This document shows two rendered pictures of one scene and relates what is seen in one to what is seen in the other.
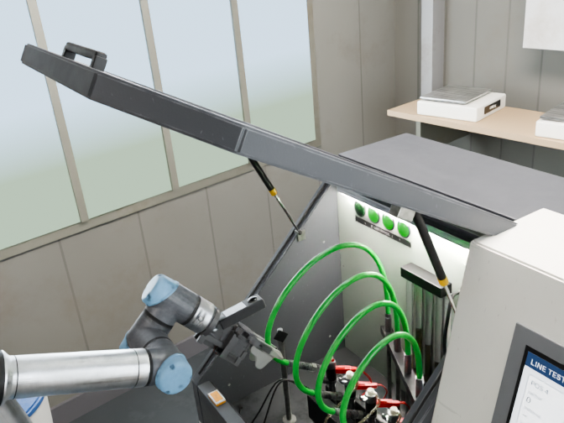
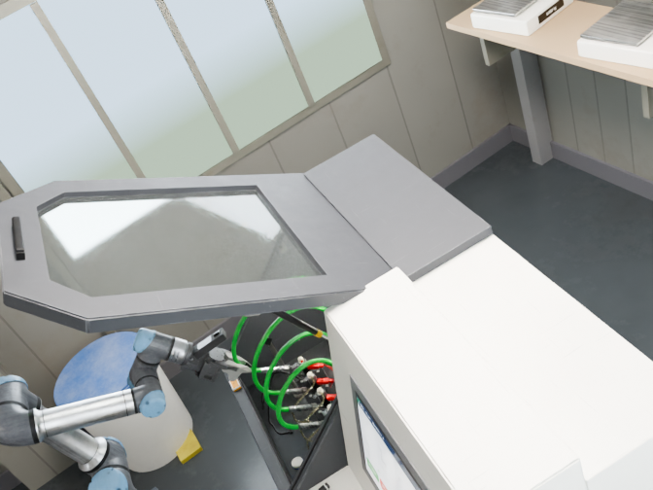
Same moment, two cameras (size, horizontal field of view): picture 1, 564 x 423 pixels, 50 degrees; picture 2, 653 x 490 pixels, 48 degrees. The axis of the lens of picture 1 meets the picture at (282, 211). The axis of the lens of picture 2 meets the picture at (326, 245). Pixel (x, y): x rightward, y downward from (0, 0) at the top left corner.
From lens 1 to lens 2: 1.16 m
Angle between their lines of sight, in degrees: 22
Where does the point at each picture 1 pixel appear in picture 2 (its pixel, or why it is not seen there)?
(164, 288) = (143, 341)
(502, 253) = (335, 325)
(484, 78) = not seen: outside the picture
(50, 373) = (65, 420)
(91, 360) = (91, 406)
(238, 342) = (210, 367)
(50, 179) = (116, 175)
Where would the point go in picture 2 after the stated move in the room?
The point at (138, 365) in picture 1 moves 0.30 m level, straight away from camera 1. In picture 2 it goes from (125, 403) to (128, 333)
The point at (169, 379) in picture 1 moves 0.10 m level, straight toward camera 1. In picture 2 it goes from (148, 410) to (146, 438)
